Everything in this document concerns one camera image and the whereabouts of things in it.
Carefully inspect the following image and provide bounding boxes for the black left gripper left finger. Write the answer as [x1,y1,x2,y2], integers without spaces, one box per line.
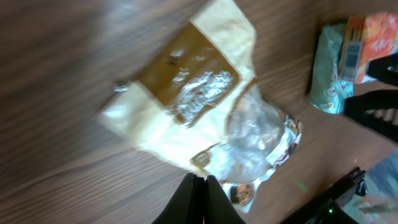
[152,173,205,224]

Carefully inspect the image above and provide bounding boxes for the orange snack packet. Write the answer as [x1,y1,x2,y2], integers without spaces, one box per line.
[338,12,397,84]

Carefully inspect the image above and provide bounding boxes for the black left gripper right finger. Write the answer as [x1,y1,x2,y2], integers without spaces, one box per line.
[204,175,245,224]

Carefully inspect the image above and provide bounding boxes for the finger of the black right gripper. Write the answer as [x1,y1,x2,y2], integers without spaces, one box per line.
[367,54,397,86]
[343,90,398,143]

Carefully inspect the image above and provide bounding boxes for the teal tissue pouch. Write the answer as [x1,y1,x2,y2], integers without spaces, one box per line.
[309,23,354,114]

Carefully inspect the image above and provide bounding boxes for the beige glossy plastic package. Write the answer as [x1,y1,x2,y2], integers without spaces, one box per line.
[100,0,303,213]

